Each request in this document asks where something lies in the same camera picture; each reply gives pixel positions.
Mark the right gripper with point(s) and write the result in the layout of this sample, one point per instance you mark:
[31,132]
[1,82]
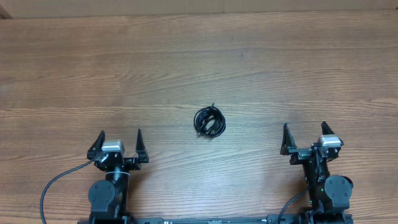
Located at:
[300,154]

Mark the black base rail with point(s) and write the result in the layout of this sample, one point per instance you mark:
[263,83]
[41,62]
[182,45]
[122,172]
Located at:
[270,219]

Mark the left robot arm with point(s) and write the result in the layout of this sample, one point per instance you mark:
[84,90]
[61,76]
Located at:
[108,197]

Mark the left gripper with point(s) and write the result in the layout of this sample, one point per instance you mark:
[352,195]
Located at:
[135,163]

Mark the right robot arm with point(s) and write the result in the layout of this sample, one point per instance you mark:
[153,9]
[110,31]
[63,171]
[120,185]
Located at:
[329,195]

